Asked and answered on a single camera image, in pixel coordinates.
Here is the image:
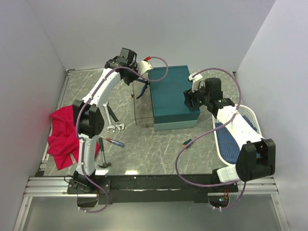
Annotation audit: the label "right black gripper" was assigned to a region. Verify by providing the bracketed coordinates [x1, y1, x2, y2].
[183, 82, 210, 111]

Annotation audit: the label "blue handled pliers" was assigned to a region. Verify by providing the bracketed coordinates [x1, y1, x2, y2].
[136, 79, 150, 99]

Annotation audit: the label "teal tool box with drawer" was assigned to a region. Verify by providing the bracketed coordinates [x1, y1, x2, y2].
[132, 64, 201, 132]

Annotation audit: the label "blue red screwdriver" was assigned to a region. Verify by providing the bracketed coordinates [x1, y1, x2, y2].
[100, 136, 125, 147]

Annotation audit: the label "black handled claw hammer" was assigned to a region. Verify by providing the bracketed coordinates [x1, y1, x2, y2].
[98, 138, 112, 168]

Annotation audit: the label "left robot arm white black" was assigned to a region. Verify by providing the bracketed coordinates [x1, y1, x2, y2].
[73, 48, 138, 193]

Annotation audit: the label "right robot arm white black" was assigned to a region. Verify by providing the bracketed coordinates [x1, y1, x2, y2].
[184, 74, 276, 192]

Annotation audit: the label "green orange stubby screwdriver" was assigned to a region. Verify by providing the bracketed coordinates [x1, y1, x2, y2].
[182, 139, 192, 148]

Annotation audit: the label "silver combination wrench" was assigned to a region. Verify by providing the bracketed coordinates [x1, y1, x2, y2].
[103, 101, 116, 132]

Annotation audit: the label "white plastic basket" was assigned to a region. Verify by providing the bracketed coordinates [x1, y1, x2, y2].
[213, 104, 260, 167]

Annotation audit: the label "blue checkered cloth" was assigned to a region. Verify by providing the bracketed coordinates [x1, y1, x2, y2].
[213, 115, 261, 165]

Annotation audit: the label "red cloth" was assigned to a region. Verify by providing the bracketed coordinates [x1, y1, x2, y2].
[47, 105, 100, 170]

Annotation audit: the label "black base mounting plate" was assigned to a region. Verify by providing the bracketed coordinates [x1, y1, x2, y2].
[66, 173, 241, 209]

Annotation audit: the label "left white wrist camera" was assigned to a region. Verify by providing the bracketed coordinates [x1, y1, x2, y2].
[137, 60, 153, 76]

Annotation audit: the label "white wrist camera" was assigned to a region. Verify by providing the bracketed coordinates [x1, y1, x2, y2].
[188, 72, 204, 92]
[137, 60, 153, 76]

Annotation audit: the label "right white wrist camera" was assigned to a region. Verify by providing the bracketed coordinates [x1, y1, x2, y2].
[188, 72, 204, 92]

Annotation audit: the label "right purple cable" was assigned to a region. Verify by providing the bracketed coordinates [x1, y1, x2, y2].
[175, 67, 246, 210]

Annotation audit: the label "black handled adjustable wrench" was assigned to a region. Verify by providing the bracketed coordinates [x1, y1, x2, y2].
[107, 106, 125, 131]

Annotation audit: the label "aluminium frame rail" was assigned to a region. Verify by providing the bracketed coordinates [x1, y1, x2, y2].
[22, 177, 291, 231]

